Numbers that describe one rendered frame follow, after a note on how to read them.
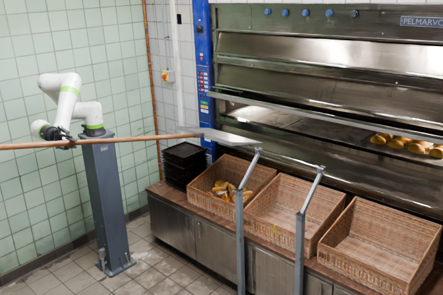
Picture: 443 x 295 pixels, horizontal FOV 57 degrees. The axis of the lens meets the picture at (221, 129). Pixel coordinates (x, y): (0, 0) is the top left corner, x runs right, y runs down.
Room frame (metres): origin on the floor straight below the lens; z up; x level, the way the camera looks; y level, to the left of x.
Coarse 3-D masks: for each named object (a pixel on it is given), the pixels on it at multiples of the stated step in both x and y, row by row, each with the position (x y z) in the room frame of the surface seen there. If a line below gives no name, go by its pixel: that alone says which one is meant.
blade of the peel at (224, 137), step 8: (184, 128) 2.86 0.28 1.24; (192, 128) 3.02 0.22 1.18; (200, 128) 3.06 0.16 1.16; (208, 128) 3.11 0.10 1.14; (208, 136) 2.69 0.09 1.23; (216, 136) 2.80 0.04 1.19; (224, 136) 2.84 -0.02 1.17; (232, 136) 2.88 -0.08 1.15; (240, 136) 2.93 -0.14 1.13; (232, 144) 2.54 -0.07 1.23; (240, 144) 2.60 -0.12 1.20
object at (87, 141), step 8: (136, 136) 2.31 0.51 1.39; (144, 136) 2.35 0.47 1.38; (152, 136) 2.39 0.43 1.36; (160, 136) 2.43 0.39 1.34; (168, 136) 2.48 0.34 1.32; (176, 136) 2.52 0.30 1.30; (184, 136) 2.57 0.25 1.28; (192, 136) 2.63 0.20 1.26; (0, 144) 1.76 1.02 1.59; (8, 144) 1.78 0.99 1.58; (16, 144) 1.80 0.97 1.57; (24, 144) 1.83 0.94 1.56; (32, 144) 1.85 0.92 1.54; (40, 144) 1.88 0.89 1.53; (48, 144) 1.91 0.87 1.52; (56, 144) 1.94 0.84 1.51; (64, 144) 1.97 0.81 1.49; (72, 144) 2.00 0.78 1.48; (80, 144) 2.03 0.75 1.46; (88, 144) 2.07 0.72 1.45
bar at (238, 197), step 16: (256, 160) 2.55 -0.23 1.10; (288, 160) 2.40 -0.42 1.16; (320, 176) 2.22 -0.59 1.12; (240, 192) 2.40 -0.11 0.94; (240, 208) 2.40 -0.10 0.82; (304, 208) 2.11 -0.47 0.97; (240, 224) 2.39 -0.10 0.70; (304, 224) 2.08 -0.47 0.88; (240, 240) 2.39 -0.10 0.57; (304, 240) 2.09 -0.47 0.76; (240, 256) 2.39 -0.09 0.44; (240, 272) 2.40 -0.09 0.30; (240, 288) 2.40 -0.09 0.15
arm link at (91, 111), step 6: (84, 102) 2.94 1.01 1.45; (90, 102) 2.93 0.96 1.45; (96, 102) 2.94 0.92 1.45; (78, 108) 2.89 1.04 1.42; (84, 108) 2.88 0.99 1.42; (90, 108) 2.88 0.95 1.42; (96, 108) 2.90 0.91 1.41; (78, 114) 2.88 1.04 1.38; (84, 114) 2.88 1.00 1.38; (90, 114) 2.88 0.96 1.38; (96, 114) 2.89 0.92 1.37; (90, 120) 2.88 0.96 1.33; (96, 120) 2.89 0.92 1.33; (102, 120) 2.93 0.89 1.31; (90, 126) 2.88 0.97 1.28; (96, 126) 2.89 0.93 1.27
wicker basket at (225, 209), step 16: (224, 160) 3.25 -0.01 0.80; (240, 160) 3.14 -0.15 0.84; (208, 176) 3.11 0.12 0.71; (224, 176) 3.21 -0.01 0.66; (240, 176) 3.10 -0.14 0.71; (272, 176) 2.85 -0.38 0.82; (192, 192) 2.89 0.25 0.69; (256, 192) 2.70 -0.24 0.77; (208, 208) 2.77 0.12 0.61; (224, 208) 2.65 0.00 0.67
